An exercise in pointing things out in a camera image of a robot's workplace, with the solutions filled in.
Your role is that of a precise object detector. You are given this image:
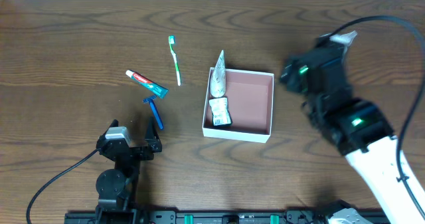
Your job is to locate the white cardboard box pink inside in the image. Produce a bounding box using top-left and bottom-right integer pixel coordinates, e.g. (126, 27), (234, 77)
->
(202, 69), (274, 143)

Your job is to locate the red green toothpaste tube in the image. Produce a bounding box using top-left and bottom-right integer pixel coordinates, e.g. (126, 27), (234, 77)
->
(126, 70), (168, 98)

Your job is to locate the white shampoo tube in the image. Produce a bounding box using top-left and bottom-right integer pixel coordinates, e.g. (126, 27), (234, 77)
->
(210, 50), (226, 98)

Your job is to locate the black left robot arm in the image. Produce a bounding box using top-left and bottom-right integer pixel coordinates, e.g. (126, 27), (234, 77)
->
(94, 117), (162, 223)

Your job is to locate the blue disposable razor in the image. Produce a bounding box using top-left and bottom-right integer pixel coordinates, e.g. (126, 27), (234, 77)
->
(143, 95), (164, 130)

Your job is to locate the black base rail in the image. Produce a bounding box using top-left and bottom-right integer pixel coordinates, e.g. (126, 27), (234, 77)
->
(64, 210), (327, 224)

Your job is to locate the green white soap packet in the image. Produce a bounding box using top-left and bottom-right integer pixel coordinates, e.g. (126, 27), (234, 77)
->
(209, 97), (232, 126)

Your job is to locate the green white toothbrush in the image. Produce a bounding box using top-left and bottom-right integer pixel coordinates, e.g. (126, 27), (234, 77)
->
(168, 35), (181, 86)

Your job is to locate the clear spray bottle blue liquid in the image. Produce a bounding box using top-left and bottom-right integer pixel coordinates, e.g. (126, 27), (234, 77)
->
(329, 31), (358, 58)

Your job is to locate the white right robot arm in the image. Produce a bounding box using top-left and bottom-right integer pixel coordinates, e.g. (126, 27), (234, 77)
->
(280, 39), (424, 223)

